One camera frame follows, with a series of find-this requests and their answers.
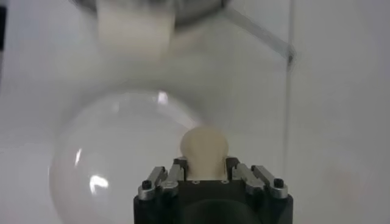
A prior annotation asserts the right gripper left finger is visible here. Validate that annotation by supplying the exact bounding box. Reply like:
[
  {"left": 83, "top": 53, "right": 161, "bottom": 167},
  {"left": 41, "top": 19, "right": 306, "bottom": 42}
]
[{"left": 137, "top": 156, "right": 188, "bottom": 201}]

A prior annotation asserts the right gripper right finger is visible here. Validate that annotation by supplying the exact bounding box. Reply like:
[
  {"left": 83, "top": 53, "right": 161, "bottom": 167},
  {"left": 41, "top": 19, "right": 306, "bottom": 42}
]
[{"left": 225, "top": 156, "right": 289, "bottom": 200}]

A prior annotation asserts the white steamed baozi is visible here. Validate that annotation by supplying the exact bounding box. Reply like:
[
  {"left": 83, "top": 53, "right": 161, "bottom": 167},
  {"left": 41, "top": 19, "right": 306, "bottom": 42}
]
[{"left": 179, "top": 125, "right": 230, "bottom": 181}]

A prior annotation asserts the white round plate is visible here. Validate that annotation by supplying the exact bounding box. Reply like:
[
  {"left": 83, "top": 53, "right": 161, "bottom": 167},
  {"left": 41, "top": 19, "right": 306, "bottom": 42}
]
[{"left": 48, "top": 90, "right": 202, "bottom": 224}]

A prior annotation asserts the pot power cord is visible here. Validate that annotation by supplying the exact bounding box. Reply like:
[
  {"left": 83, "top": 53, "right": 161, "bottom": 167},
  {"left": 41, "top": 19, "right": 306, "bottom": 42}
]
[{"left": 224, "top": 7, "right": 296, "bottom": 72}]

